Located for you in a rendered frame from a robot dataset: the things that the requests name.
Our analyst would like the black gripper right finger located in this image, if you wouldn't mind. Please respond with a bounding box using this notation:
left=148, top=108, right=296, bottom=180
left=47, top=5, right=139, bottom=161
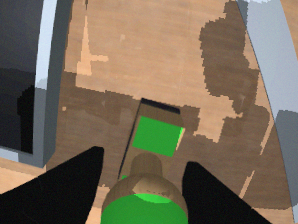
left=182, top=161, right=271, bottom=224

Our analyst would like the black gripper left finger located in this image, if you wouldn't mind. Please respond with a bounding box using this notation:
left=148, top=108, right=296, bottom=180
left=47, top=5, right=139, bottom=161
left=0, top=147, right=105, bottom=224

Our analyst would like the grey metal tray with black pad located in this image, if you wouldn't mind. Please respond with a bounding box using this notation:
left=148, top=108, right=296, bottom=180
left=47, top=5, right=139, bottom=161
left=0, top=0, right=72, bottom=168

